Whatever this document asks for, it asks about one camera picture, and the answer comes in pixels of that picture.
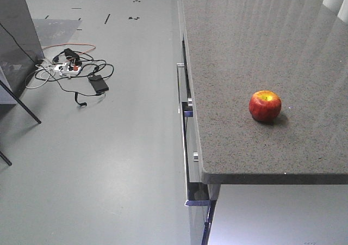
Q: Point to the red yellow apple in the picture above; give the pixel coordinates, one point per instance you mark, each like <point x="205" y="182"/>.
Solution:
<point x="265" y="106"/>

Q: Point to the black power adapter brick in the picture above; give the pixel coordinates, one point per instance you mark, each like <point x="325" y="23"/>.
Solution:
<point x="98" y="83"/>

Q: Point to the grey stone kitchen counter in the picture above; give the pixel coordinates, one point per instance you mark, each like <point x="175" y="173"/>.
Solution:
<point x="283" y="182"/>

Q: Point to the white power strip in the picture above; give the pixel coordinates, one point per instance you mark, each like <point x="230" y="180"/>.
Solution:
<point x="67" y="69"/>

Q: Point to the grey panel board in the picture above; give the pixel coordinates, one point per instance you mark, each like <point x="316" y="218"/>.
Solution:
<point x="20" y="46"/>

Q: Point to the chrome cabinet handle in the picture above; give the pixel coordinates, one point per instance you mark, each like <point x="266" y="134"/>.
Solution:
<point x="178" y="67"/>

